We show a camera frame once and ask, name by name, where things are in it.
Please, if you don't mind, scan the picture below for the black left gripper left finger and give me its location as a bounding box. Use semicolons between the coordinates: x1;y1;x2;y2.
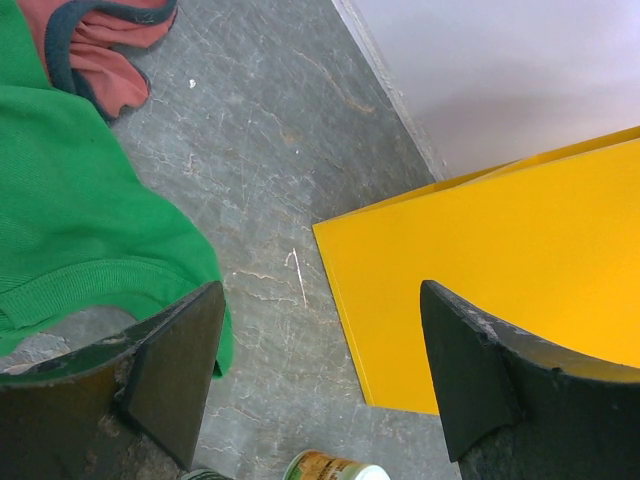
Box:
1;282;226;479

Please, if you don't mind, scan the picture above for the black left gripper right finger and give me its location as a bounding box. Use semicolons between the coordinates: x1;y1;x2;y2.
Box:
420;280;639;479

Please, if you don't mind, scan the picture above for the green cloth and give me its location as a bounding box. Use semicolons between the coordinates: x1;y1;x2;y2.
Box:
1;1;222;355

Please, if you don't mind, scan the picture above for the yellow can white lid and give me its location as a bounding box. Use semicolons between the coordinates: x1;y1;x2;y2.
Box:
283;450;390;480

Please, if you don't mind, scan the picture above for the yellow wooden cabinet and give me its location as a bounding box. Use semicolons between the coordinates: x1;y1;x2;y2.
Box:
313;128;639;414

